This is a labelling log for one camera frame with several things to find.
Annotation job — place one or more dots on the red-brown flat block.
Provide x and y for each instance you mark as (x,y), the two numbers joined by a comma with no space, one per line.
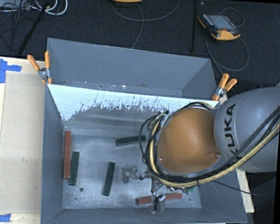
(145,200)
(67,154)

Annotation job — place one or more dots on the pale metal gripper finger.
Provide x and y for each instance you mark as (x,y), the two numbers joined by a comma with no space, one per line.
(130,168)
(125,178)

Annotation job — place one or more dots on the black cylinder on white bracket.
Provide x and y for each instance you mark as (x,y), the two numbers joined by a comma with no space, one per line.
(156,202)

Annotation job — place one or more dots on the grey metal bin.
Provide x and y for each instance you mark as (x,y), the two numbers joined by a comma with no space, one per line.
(100,120)

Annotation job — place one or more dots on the pale flat board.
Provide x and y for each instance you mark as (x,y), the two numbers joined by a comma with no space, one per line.
(19,148)

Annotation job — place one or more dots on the dark green flat block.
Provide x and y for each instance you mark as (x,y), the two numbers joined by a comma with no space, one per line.
(130,140)
(108,178)
(73,168)

